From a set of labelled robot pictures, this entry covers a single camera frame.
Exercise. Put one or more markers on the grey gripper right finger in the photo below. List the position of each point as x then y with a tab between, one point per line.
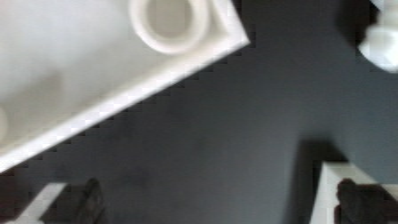
354	201

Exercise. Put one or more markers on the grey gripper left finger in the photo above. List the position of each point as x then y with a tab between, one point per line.
66	204

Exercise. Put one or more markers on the white table leg with tag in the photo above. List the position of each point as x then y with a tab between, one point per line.
379	45

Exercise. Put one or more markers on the white square tabletop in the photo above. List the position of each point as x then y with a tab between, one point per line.
93	53

